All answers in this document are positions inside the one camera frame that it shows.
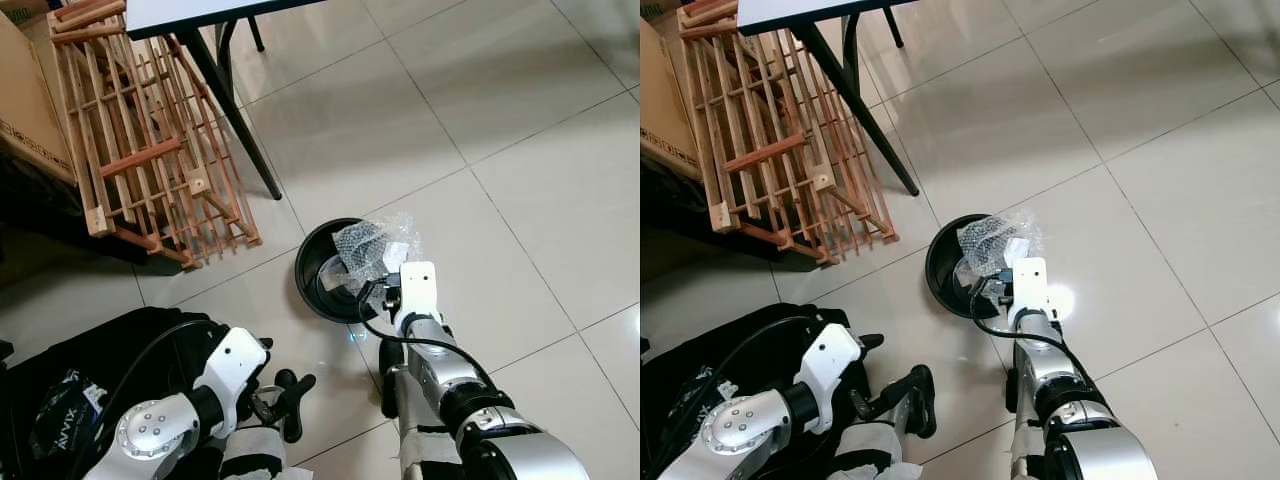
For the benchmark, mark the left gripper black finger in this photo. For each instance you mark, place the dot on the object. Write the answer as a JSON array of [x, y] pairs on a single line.
[[915, 382], [925, 418], [293, 420], [298, 383]]

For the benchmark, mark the brown cardboard box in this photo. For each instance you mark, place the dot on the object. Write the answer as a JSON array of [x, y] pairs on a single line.
[[662, 100], [25, 100]]

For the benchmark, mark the grey table with black legs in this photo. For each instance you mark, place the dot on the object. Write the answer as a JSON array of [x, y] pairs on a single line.
[[800, 12], [190, 12]]

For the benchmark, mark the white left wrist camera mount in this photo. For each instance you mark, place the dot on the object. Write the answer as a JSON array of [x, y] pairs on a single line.
[[230, 370], [828, 365]]

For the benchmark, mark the robot left leg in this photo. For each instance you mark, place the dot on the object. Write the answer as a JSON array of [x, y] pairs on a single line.
[[875, 455], [250, 455]]

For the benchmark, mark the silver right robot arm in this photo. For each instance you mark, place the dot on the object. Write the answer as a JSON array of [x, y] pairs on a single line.
[[1080, 420], [470, 420]]

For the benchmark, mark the black round rubbish bin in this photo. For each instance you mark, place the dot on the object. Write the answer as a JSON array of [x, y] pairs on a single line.
[[942, 265], [315, 275]]

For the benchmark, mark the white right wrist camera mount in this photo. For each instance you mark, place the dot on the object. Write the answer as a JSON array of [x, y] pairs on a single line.
[[418, 295], [1030, 288]]

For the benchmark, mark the black fabric bag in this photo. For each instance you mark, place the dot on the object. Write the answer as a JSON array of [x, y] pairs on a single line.
[[680, 360], [50, 370]]

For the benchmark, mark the wooden slatted rack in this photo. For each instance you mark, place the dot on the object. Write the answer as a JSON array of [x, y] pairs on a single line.
[[765, 155], [140, 160]]

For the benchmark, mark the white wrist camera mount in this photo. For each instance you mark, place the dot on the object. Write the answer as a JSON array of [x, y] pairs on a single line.
[[1030, 288], [230, 370], [418, 295], [828, 365]]

